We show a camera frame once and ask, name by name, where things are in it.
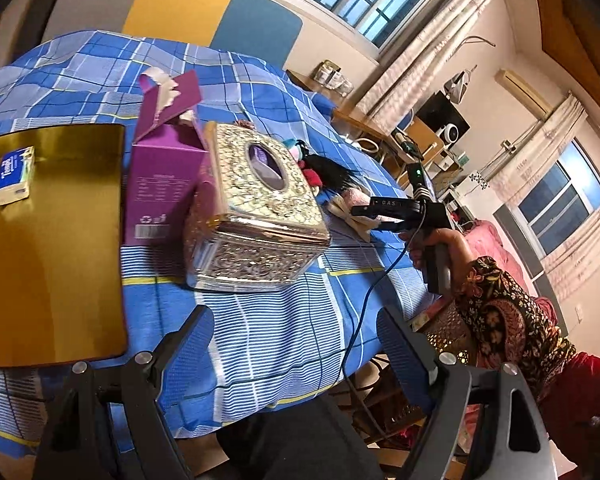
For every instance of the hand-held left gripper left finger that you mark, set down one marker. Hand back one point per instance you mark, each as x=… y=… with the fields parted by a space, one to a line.
x=192 y=340

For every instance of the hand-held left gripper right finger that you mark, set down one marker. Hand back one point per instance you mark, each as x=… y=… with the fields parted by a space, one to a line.
x=400 y=350

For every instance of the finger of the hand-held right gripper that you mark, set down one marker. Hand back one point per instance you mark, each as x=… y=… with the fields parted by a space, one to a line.
x=380 y=207
x=395 y=227

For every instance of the cream bow hair accessory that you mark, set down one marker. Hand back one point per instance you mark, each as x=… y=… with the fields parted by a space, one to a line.
x=345 y=215

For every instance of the black beaded hair piece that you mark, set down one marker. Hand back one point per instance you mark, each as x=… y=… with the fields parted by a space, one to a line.
x=330 y=170

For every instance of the person's right forearm floral sleeve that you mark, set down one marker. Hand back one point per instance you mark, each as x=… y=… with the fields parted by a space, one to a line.
x=510 y=320

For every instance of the pink soft hair accessory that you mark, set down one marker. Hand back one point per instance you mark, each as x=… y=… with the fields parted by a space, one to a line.
x=361 y=196

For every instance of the red soft hair accessory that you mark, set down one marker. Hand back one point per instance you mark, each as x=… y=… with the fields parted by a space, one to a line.
x=311 y=176

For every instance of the person's right hand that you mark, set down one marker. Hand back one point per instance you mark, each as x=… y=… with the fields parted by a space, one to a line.
x=455 y=252

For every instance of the white shelf unit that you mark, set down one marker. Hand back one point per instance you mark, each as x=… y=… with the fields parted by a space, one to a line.
x=467 y=195

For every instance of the wicker chair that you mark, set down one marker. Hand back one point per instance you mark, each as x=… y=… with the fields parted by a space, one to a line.
x=450 y=332

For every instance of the white appliance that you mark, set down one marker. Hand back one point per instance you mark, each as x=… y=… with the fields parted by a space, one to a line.
x=365 y=142

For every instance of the red bedspread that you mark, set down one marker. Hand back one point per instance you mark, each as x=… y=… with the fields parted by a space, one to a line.
x=495 y=255

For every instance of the white round device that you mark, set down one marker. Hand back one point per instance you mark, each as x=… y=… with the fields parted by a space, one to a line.
x=451 y=135

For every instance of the wooden desk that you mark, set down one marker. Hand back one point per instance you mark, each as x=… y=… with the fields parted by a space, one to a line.
x=360 y=122

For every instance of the blue plaid bed sheet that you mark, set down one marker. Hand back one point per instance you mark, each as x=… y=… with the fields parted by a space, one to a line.
x=280 y=335

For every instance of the black monitor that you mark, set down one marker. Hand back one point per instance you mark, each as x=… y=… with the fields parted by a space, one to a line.
x=437 y=110

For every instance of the small window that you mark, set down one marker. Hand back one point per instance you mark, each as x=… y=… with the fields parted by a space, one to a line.
x=560 y=195

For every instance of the short cream curtain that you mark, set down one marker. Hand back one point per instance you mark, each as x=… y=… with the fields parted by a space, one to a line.
x=545 y=145

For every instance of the dark cloth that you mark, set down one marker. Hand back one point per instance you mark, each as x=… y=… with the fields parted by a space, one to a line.
x=295 y=440

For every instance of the tins on desk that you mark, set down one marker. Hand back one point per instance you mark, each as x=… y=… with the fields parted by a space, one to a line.
x=332 y=77

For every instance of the air conditioner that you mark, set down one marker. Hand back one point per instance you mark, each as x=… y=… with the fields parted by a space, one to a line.
x=522 y=89

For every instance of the gold tray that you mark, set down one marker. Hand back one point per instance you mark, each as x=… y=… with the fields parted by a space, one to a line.
x=55 y=260

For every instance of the purple carton box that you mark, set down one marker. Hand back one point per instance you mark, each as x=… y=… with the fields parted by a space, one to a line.
x=155 y=185

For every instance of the long cream curtain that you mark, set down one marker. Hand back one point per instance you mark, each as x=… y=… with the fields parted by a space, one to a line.
x=430 y=50

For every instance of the person's red clothing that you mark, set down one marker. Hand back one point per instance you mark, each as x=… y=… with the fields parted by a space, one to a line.
x=590 y=410

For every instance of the blue tissue packet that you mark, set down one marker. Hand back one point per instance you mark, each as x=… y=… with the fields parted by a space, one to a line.
x=15 y=175

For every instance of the brown wardrobe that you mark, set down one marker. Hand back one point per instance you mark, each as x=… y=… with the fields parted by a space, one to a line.
x=580 y=20

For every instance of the grey yellow blue headboard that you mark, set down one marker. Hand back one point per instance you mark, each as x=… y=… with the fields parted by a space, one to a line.
x=180 y=10

